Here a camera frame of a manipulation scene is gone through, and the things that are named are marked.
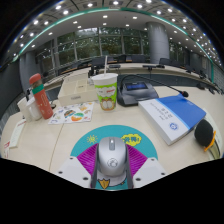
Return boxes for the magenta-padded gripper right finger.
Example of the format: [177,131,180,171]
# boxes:
[125,143,168,190]

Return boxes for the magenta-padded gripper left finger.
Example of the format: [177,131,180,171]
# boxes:
[56,143,100,189]

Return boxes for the silver grey computer mouse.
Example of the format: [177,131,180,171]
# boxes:
[96,136,129,178]

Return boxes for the round teal cartoon mouse pad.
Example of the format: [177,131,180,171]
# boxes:
[69,124,159,191]

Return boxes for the colourful sticker sheet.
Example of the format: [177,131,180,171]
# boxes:
[47,101,95,126]

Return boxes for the blue and white book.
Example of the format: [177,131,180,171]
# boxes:
[137,93,207,146]

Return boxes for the dark grey desk microphone console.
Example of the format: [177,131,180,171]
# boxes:
[117,73,190,108]

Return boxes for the white cardboard box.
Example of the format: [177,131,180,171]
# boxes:
[57,72,99,108]

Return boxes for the green white cup with straw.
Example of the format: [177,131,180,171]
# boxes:
[90,55,119,112]

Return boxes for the white lidded mug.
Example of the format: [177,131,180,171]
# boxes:
[25,96,43,122]

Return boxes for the red bottle with green band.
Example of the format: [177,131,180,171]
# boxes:
[28,73,54,120]

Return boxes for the white green-edged booklet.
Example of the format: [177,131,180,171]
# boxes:
[8,119,28,149]

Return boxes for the long curved conference desk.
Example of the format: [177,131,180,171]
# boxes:
[43,62,221,96]

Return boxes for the dark office chairs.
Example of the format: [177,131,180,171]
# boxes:
[89,54,221,94]

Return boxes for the round ceiling lights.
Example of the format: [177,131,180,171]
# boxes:
[9,0,224,68]

